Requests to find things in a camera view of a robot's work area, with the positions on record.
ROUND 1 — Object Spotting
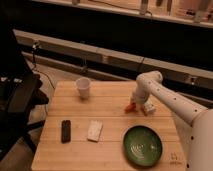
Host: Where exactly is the red orange pepper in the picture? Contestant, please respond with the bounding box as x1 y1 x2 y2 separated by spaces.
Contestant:
125 103 136 112

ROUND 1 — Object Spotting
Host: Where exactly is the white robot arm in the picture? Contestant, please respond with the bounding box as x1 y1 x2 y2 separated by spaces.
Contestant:
131 71 213 171

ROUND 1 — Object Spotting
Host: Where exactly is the green bowl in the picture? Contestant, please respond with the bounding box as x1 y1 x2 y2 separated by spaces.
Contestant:
123 125 163 167

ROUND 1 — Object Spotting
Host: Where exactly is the white paper cup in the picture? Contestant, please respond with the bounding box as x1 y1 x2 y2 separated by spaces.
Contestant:
76 77 90 99

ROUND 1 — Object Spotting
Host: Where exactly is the black remote control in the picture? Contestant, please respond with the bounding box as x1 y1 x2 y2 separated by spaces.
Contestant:
61 120 71 143

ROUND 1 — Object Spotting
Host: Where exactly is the black office chair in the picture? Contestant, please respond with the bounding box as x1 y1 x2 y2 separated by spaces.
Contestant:
0 28 49 161

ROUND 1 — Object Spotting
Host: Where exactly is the black cable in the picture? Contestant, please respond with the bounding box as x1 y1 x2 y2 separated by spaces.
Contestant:
30 41 57 91

